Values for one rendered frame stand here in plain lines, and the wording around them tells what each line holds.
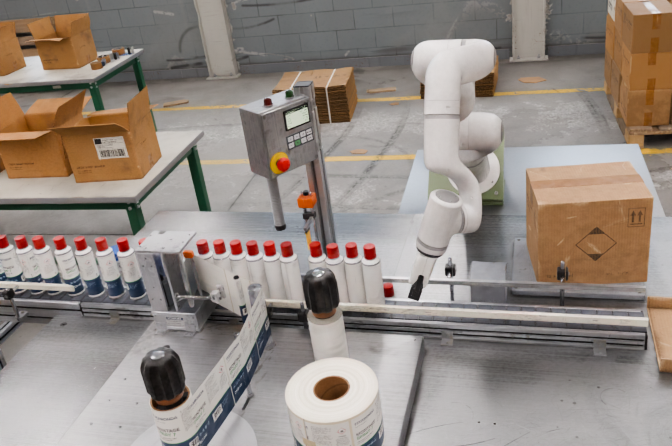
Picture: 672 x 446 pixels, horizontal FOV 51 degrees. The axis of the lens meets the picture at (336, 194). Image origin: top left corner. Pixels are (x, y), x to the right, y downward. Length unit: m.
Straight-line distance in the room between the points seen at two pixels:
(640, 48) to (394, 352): 3.49
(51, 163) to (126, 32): 4.69
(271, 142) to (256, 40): 5.85
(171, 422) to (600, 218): 1.22
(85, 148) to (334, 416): 2.29
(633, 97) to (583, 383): 3.42
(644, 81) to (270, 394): 3.78
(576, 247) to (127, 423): 1.27
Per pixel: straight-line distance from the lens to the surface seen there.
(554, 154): 3.01
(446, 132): 1.77
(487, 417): 1.75
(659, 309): 2.11
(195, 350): 2.00
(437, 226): 1.78
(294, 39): 7.54
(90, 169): 3.53
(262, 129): 1.83
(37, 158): 3.75
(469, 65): 1.87
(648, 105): 5.10
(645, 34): 4.95
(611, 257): 2.11
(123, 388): 1.96
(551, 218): 2.01
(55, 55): 6.02
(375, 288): 1.95
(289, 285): 2.02
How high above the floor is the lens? 2.05
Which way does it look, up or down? 26 degrees down
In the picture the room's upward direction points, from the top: 8 degrees counter-clockwise
